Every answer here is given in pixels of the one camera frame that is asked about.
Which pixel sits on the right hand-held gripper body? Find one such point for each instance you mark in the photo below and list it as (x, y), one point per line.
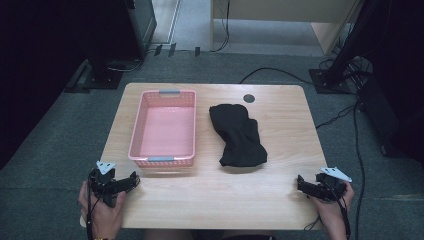
(331, 188)

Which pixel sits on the black box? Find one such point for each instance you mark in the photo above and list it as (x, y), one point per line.
(383, 113)

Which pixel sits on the dark grey cabinet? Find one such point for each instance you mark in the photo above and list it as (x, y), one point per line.
(143, 26)

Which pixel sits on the black cloth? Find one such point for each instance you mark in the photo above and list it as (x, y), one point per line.
(238, 136)

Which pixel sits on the round grey table grommet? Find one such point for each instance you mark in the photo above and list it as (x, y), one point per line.
(249, 98)

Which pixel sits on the pink plastic basket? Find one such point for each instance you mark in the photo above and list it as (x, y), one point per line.
(166, 133)

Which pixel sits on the person's left hand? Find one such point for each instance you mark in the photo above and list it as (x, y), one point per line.
(103, 220)

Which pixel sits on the black tape strip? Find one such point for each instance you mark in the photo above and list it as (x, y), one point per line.
(158, 50)
(172, 49)
(197, 51)

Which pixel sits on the light wooden desk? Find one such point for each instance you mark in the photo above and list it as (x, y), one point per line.
(283, 10)

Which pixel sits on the person's right hand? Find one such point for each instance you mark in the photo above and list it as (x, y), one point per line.
(333, 213)

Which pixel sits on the black stand with square base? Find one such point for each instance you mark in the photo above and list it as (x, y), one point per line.
(333, 78)

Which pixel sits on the black metal stand base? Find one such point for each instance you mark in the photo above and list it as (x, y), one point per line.
(96, 78)

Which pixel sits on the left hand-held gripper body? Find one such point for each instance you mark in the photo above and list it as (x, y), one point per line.
(101, 183)

